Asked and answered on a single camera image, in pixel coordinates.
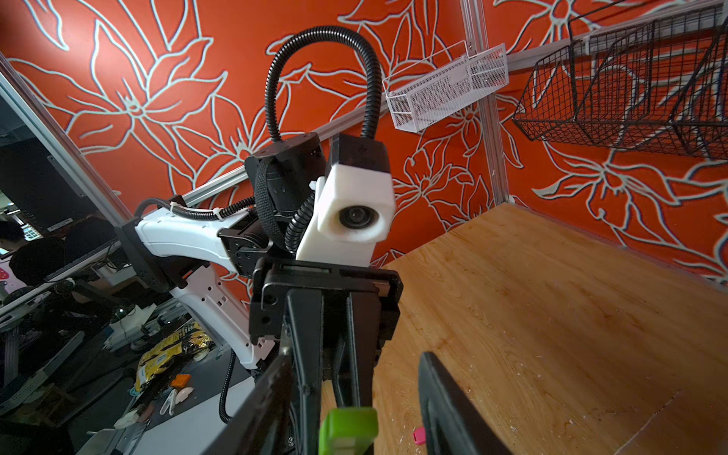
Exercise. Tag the clear plastic bin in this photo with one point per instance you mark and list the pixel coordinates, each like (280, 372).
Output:
(424, 92)

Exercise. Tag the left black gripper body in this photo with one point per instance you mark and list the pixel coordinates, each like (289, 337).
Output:
(273, 279)

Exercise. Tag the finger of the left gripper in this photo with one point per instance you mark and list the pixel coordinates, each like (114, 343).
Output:
(354, 358)
(304, 322)

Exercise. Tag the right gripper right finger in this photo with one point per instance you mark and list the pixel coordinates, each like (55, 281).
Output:
(452, 423)

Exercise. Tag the pink usb drive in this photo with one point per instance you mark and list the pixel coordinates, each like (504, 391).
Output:
(420, 436)

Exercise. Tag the black wire basket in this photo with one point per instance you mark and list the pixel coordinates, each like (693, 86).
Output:
(657, 86)

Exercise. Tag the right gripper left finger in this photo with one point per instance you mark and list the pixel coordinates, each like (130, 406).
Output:
(263, 424)

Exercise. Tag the green usb drive front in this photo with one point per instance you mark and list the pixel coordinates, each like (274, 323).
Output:
(348, 431)

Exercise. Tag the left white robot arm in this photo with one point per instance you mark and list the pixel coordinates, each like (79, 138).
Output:
(204, 258)

